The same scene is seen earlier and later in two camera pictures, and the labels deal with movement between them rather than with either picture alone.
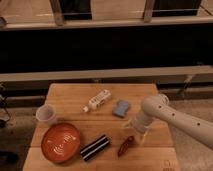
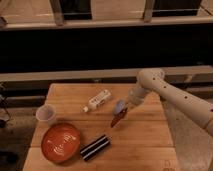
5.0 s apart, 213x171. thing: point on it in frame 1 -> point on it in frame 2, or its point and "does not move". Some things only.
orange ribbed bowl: [60, 142] does not move
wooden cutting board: [90, 131] does not move
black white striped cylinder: [94, 147] does not move
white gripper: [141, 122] -> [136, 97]
